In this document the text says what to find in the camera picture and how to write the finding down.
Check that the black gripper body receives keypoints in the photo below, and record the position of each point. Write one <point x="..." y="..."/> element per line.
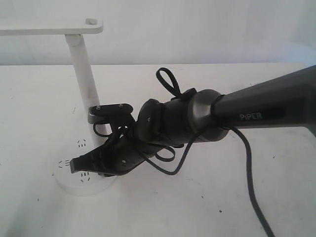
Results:
<point x="123" y="152"/>

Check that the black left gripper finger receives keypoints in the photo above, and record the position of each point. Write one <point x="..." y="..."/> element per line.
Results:
<point x="96" y="161"/>

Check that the white desk lamp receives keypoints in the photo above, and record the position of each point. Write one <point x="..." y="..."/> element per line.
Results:
<point x="82" y="183"/>

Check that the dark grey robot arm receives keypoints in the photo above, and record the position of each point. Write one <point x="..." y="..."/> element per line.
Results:
<point x="196" y="116"/>

